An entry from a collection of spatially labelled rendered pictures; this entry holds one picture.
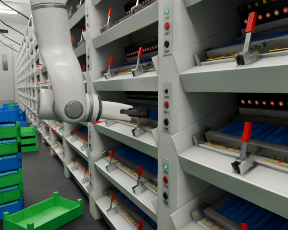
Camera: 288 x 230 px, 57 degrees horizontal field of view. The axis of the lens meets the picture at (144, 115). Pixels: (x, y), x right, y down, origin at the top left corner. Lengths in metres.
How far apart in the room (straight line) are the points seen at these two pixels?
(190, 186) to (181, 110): 0.20
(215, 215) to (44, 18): 0.64
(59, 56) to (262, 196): 0.55
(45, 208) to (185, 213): 1.00
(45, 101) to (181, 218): 0.45
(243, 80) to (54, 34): 0.48
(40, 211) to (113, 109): 0.91
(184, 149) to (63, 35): 0.43
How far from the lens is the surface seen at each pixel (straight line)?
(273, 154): 0.54
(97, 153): 1.31
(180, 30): 0.65
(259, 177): 0.50
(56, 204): 1.59
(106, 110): 0.77
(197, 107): 0.66
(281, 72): 0.44
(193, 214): 0.70
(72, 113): 0.67
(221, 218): 0.68
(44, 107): 0.74
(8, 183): 1.51
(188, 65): 0.64
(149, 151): 0.80
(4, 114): 1.44
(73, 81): 0.68
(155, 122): 0.85
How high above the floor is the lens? 0.64
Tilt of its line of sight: 6 degrees down
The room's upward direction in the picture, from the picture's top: straight up
